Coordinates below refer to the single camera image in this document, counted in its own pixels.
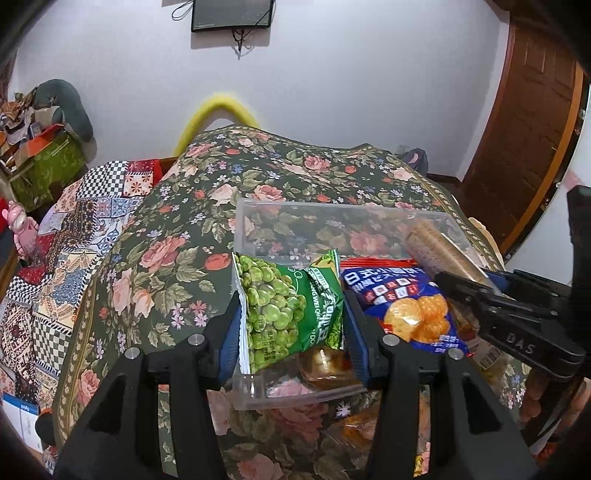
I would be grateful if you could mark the long biscuit sleeve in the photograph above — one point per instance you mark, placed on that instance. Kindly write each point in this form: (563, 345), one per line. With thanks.
(438, 249)

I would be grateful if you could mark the pink toy figure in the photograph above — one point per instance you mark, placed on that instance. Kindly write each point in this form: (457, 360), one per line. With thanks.
(23, 228)

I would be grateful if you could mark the green pea packet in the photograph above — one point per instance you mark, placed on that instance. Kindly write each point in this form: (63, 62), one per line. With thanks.
(272, 309)

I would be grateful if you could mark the grey backpack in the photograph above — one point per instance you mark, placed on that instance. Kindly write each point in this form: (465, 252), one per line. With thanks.
(417, 159)

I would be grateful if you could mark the yellow foam tube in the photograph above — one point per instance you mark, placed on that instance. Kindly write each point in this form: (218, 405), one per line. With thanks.
(217, 104)

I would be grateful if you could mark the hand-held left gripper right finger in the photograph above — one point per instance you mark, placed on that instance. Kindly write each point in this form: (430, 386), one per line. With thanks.
(354, 334)

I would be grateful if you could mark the patchwork quilt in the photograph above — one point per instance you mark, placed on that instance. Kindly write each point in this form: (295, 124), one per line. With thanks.
(69, 258)

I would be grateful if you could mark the dark floral blanket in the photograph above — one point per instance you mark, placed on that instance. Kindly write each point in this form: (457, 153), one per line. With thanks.
(184, 194)

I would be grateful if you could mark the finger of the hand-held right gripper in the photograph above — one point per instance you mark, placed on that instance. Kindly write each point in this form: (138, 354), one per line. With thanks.
(531, 286)
(508, 323)

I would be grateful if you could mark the patterned cloth pile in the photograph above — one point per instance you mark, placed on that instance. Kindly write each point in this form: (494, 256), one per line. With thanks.
(18, 110)

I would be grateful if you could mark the orange bread packet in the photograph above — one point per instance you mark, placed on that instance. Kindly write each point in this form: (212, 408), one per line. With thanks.
(362, 427)

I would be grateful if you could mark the clear bag of brown balls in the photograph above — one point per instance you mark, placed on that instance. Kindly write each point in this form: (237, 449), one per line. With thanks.
(323, 364)

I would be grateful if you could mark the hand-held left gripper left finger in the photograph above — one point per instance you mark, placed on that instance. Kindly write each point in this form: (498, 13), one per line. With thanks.
(229, 341)

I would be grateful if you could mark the clear plastic container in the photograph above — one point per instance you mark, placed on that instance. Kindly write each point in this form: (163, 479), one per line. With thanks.
(295, 217)

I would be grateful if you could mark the small black monitor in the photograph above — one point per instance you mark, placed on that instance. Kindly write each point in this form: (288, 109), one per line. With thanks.
(231, 14)

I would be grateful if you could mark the blue and white box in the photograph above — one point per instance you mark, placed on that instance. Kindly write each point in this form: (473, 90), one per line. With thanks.
(21, 420)

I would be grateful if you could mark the blue biscuit packet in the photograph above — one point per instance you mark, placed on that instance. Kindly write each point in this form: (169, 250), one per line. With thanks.
(406, 286)

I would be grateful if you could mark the wooden door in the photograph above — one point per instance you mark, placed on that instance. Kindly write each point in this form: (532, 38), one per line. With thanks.
(526, 115)

